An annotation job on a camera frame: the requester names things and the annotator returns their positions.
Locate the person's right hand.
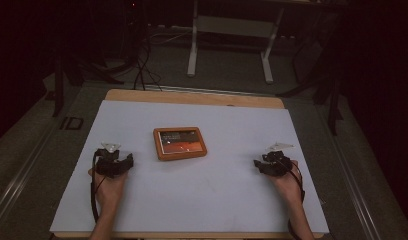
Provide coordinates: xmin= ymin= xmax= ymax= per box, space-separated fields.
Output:
xmin=266 ymin=160 xmax=305 ymax=205

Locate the person's left hand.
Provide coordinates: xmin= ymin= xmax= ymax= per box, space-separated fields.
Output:
xmin=87 ymin=167 xmax=129 ymax=208

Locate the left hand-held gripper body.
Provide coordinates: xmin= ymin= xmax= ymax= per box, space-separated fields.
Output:
xmin=94 ymin=142 xmax=130 ymax=179

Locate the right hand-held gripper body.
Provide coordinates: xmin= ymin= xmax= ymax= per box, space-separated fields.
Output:
xmin=263 ymin=142 xmax=294 ymax=177

